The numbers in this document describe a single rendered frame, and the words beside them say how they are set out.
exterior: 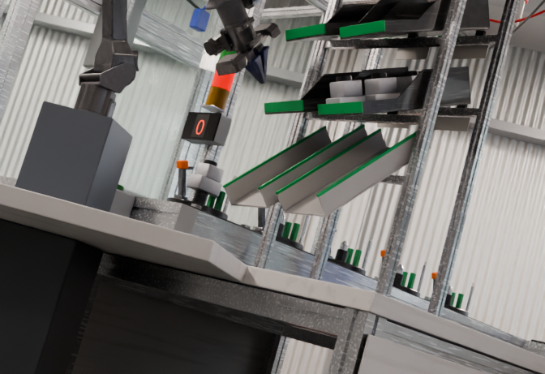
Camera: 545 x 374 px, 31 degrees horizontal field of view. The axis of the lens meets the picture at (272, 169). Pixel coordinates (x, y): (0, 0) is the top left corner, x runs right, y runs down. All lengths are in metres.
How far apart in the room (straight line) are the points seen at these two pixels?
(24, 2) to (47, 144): 1.32
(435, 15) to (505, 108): 4.46
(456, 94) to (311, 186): 0.34
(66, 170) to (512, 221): 4.65
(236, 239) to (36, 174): 0.45
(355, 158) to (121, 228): 0.70
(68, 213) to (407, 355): 0.55
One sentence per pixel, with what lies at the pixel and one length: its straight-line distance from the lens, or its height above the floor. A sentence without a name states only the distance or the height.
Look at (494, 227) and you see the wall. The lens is 6.18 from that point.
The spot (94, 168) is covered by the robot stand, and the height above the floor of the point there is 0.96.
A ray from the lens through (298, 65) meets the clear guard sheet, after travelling 3.62.
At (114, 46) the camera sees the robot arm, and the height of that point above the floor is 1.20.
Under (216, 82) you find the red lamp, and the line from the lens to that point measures 2.39.
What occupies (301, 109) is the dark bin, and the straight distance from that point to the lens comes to 1.87.
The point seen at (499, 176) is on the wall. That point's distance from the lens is 6.24.
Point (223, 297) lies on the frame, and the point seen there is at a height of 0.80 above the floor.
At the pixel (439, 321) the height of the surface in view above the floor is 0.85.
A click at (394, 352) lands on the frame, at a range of 1.48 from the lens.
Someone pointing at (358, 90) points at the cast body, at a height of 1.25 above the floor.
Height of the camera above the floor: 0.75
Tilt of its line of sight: 10 degrees up
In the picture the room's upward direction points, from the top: 16 degrees clockwise
